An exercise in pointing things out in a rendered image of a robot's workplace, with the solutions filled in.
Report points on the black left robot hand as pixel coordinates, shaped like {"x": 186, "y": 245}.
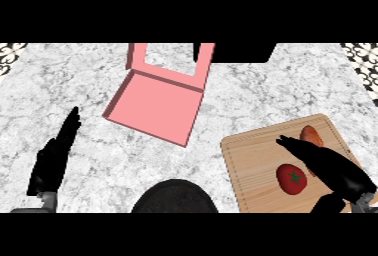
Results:
{"x": 52, "y": 160}

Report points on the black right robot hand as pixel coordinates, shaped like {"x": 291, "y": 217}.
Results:
{"x": 332, "y": 168}

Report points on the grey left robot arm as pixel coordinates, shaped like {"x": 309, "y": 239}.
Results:
{"x": 41, "y": 203}

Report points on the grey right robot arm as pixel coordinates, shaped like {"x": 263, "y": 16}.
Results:
{"x": 365, "y": 203}

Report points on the red tomato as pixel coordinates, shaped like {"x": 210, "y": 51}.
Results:
{"x": 291, "y": 179}

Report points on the wooden cutting board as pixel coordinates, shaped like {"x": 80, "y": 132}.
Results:
{"x": 256, "y": 166}

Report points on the pink cardboard box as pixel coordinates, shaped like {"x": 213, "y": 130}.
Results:
{"x": 160, "y": 91}

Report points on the orange sweet potato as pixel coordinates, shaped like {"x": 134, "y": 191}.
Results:
{"x": 310, "y": 136}

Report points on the black round object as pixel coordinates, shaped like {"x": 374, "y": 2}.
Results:
{"x": 174, "y": 197}

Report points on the black appliance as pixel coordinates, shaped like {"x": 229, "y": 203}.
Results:
{"x": 241, "y": 52}

